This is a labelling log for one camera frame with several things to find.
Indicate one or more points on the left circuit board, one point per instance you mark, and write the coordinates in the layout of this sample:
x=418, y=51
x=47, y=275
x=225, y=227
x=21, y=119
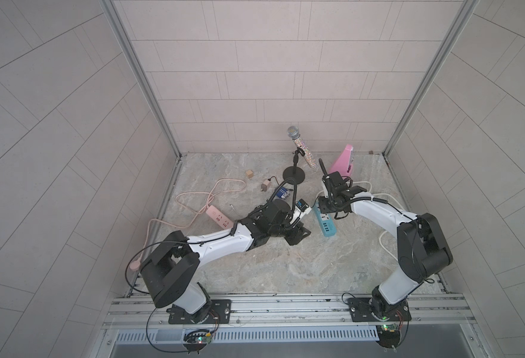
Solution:
x=197, y=340

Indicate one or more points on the pink metronome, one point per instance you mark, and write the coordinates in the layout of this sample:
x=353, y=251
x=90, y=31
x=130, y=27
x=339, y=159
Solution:
x=344, y=163

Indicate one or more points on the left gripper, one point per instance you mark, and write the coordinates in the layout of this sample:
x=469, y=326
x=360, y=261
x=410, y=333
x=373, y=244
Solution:
x=299, y=231

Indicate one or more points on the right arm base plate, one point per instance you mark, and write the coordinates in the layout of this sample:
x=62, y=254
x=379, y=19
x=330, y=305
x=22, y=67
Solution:
x=375, y=309

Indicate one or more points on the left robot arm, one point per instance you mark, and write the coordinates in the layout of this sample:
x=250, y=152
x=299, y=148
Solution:
x=169, y=268

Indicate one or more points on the circuit board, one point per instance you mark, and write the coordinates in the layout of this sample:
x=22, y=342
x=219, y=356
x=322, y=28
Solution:
x=390, y=336
x=197, y=340

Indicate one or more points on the glitter microphone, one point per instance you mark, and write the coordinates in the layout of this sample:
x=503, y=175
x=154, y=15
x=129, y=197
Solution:
x=295, y=135

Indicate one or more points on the pink power strip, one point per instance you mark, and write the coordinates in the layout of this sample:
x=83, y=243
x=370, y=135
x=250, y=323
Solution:
x=219, y=218

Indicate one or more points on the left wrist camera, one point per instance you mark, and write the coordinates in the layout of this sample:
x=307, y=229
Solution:
x=301, y=209

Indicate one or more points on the beige USB charger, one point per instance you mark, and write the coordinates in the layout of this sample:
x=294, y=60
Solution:
x=265, y=185

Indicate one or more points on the teal power strip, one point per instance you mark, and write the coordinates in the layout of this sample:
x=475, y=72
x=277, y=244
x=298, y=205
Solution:
x=325, y=222

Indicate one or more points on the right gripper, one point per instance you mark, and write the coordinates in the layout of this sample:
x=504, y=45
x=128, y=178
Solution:
x=321, y=202

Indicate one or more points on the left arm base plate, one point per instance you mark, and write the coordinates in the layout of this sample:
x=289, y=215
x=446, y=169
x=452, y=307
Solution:
x=213, y=312

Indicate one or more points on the right circuit board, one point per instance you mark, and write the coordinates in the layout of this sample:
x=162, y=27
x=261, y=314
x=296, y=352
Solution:
x=390, y=336

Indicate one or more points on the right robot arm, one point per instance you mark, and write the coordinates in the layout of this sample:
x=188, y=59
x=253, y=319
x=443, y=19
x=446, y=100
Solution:
x=422, y=249

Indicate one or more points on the white vented cable duct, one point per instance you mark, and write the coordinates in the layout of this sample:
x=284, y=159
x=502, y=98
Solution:
x=255, y=335

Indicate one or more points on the aluminium mounting rail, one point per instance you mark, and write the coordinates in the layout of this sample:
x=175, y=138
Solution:
x=290, y=310

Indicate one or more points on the black microphone stand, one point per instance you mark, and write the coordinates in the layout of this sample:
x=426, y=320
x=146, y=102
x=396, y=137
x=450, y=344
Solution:
x=294, y=171

